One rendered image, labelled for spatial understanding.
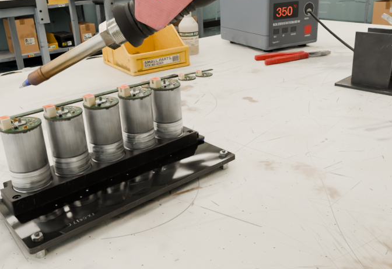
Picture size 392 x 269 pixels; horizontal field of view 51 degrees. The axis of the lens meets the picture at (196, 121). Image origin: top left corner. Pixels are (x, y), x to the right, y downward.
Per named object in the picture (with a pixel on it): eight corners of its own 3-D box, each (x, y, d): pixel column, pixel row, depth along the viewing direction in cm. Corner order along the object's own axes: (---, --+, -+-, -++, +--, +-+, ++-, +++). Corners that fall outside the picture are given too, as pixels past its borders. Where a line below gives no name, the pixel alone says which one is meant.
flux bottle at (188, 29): (179, 55, 71) (175, -4, 67) (180, 51, 74) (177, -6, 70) (199, 55, 71) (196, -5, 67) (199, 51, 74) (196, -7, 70)
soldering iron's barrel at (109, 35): (33, 95, 23) (128, 42, 22) (17, 72, 23) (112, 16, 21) (44, 88, 24) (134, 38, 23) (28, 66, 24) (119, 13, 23)
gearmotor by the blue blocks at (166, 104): (189, 142, 34) (186, 82, 32) (166, 152, 32) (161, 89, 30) (171, 134, 35) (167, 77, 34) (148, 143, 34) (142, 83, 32)
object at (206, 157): (178, 141, 37) (178, 129, 37) (236, 167, 32) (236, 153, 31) (-7, 212, 27) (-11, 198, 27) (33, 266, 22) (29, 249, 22)
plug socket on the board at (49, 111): (60, 115, 26) (59, 105, 26) (48, 118, 26) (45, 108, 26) (55, 112, 27) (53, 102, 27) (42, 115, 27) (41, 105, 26)
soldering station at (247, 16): (318, 45, 73) (322, -11, 70) (266, 55, 68) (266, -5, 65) (267, 35, 86) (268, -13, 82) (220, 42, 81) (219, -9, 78)
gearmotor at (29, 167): (60, 194, 27) (46, 121, 25) (23, 208, 25) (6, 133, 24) (46, 181, 29) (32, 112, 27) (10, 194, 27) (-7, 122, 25)
